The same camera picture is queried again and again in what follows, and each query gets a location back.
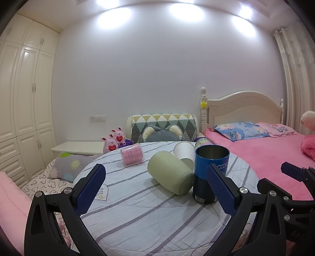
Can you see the purple blanket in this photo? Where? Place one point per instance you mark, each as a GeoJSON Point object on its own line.
{"type": "Point", "coordinates": [127, 142]}

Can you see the clear pink green cup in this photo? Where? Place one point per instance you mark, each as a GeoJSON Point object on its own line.
{"type": "Point", "coordinates": [201, 141]}

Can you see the white nightstand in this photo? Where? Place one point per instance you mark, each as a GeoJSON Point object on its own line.
{"type": "Point", "coordinates": [80, 147]}

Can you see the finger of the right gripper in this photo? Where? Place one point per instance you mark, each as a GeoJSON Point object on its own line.
{"type": "Point", "coordinates": [300, 174]}
{"type": "Point", "coordinates": [265, 186]}

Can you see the grey flower pillow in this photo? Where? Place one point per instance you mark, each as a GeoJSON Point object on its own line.
{"type": "Point", "coordinates": [67, 166]}

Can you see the heart patterned sheet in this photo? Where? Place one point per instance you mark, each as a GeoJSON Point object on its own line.
{"type": "Point", "coordinates": [45, 183]}

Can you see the pink quilt at left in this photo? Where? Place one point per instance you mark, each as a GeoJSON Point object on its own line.
{"type": "Point", "coordinates": [15, 206]}

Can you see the blue cartoon pillow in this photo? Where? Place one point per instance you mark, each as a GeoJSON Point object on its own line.
{"type": "Point", "coordinates": [241, 131]}

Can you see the white curtain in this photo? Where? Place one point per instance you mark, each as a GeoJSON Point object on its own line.
{"type": "Point", "coordinates": [297, 52]}

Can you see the white paper cup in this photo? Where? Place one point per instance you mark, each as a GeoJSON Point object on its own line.
{"type": "Point", "coordinates": [185, 152]}

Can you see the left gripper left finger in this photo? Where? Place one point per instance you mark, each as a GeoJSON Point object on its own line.
{"type": "Point", "coordinates": [77, 203]}

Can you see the blue black metal cup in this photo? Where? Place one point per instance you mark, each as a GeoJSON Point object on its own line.
{"type": "Point", "coordinates": [205, 156]}

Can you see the pink cartoon pillow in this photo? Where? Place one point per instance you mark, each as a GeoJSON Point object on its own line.
{"type": "Point", "coordinates": [277, 130]}

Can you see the pink ribbed cup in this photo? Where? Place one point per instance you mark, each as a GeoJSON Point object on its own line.
{"type": "Point", "coordinates": [132, 155]}

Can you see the striped white quilt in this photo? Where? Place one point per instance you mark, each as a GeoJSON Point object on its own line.
{"type": "Point", "coordinates": [137, 216]}

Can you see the sage green cup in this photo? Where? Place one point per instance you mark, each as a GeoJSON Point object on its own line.
{"type": "Point", "coordinates": [171, 173]}

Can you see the pink bunny plush right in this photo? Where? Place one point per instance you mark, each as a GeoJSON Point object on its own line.
{"type": "Point", "coordinates": [119, 136]}

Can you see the cream wardrobe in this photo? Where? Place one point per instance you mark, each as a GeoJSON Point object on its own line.
{"type": "Point", "coordinates": [27, 134]}

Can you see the diamond patterned headboard cover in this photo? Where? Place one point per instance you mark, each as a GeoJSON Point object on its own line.
{"type": "Point", "coordinates": [136, 125]}

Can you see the grey cat ear cushion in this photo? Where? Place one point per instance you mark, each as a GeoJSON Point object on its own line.
{"type": "Point", "coordinates": [156, 134]}

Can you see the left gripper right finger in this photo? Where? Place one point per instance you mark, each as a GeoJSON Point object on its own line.
{"type": "Point", "coordinates": [234, 203]}

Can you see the cream wooden headboard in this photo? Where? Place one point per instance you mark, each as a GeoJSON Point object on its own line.
{"type": "Point", "coordinates": [242, 106]}

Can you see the pink bed blanket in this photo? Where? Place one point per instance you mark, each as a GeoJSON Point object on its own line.
{"type": "Point", "coordinates": [266, 155]}

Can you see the wall switch panel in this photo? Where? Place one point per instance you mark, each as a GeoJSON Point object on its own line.
{"type": "Point", "coordinates": [97, 119]}

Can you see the pink plush toy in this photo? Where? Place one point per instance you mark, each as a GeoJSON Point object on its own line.
{"type": "Point", "coordinates": [308, 143]}

